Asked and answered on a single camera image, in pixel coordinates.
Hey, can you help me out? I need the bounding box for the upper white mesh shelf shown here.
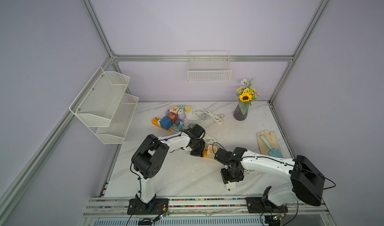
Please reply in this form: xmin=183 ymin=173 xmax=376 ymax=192
xmin=69 ymin=67 xmax=130 ymax=127

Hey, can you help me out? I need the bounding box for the white cable coil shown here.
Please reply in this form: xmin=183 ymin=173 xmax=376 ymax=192
xmin=202 ymin=133 xmax=220 ymax=145
xmin=194 ymin=108 xmax=225 ymax=126

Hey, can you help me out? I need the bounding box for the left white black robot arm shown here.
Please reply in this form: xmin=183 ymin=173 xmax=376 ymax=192
xmin=130 ymin=124 xmax=206 ymax=204

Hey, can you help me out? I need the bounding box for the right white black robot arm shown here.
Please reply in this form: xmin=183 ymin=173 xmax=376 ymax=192
xmin=215 ymin=147 xmax=325 ymax=208

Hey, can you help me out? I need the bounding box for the brown cube adapter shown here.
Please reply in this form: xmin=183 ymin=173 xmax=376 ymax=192
xmin=167 ymin=112 xmax=178 ymax=124

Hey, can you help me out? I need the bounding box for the sunflower bouquet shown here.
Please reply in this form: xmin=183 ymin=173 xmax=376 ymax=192
xmin=236 ymin=78 xmax=259 ymax=115

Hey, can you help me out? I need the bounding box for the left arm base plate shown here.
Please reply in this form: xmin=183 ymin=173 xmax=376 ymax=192
xmin=127 ymin=198 xmax=170 ymax=215

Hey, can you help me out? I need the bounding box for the orange power strip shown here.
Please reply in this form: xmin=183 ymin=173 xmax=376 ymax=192
xmin=152 ymin=117 xmax=173 ymax=132
xmin=203 ymin=148 xmax=209 ymax=158

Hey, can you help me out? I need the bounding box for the white mesh shelf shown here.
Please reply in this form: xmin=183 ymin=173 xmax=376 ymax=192
xmin=69 ymin=67 xmax=130 ymax=127
xmin=96 ymin=93 xmax=139 ymax=144

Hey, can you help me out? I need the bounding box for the grey cable coil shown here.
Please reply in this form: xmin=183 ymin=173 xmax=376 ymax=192
xmin=186 ymin=111 xmax=208 ymax=130

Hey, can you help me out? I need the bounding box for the white wire wall basket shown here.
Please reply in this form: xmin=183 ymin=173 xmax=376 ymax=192
xmin=187 ymin=50 xmax=232 ymax=82

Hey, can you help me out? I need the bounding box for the beige work glove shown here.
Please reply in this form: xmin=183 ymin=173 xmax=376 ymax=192
xmin=257 ymin=130 xmax=282 ymax=156

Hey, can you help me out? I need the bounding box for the dark purple ribbed vase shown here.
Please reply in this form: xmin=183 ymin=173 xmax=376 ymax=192
xmin=233 ymin=104 xmax=249 ymax=121

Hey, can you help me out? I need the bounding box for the beige cube adapter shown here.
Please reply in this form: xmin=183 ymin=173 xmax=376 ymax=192
xmin=208 ymin=145 xmax=218 ymax=159

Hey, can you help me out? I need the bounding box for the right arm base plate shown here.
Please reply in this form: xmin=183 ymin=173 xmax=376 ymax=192
xmin=246 ymin=197 xmax=288 ymax=214

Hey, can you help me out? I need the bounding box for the teal power strip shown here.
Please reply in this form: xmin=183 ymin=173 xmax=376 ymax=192
xmin=173 ymin=120 xmax=184 ymax=132

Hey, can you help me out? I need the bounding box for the aluminium front rail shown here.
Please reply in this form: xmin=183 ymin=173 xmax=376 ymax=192
xmin=83 ymin=196 xmax=330 ymax=218

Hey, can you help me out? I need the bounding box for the pink white cube adapter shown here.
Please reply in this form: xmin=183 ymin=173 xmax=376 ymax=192
xmin=170 ymin=106 xmax=180 ymax=114

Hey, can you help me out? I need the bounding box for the blue cube adapter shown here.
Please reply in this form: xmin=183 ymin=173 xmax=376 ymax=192
xmin=160 ymin=116 xmax=173 ymax=130

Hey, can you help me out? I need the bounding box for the teal garden trowel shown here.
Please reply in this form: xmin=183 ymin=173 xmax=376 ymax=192
xmin=260 ymin=135 xmax=283 ymax=158

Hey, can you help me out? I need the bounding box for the lower white mesh shelf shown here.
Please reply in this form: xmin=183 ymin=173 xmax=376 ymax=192
xmin=96 ymin=93 xmax=139 ymax=144

